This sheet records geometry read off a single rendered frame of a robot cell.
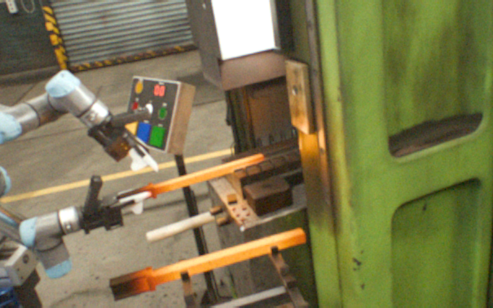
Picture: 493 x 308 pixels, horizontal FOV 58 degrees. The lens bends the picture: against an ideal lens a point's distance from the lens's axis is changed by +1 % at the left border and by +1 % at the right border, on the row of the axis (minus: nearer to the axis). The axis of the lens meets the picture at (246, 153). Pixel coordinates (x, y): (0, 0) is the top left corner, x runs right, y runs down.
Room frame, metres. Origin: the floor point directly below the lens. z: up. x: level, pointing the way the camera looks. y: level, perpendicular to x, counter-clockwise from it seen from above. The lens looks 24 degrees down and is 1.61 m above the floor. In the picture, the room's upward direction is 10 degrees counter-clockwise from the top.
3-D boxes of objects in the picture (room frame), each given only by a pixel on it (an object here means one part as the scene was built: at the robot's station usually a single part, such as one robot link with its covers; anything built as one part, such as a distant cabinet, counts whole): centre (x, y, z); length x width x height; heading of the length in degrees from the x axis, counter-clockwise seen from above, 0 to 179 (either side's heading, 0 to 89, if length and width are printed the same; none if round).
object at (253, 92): (1.35, -0.18, 1.24); 0.30 x 0.07 x 0.06; 107
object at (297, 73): (1.04, -0.15, 1.27); 0.09 x 0.02 x 0.17; 17
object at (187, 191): (1.81, 0.30, 0.54); 0.04 x 0.04 x 1.08; 17
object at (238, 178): (1.36, -0.14, 0.96); 0.42 x 0.20 x 0.09; 107
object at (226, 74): (1.36, -0.14, 1.32); 0.42 x 0.20 x 0.10; 107
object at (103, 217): (1.16, 0.45, 0.98); 0.12 x 0.08 x 0.09; 107
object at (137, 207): (1.17, 0.35, 0.98); 0.09 x 0.03 x 0.06; 104
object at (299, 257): (1.31, -0.16, 0.69); 0.56 x 0.38 x 0.45; 107
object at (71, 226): (1.13, 0.53, 0.99); 0.08 x 0.05 x 0.08; 17
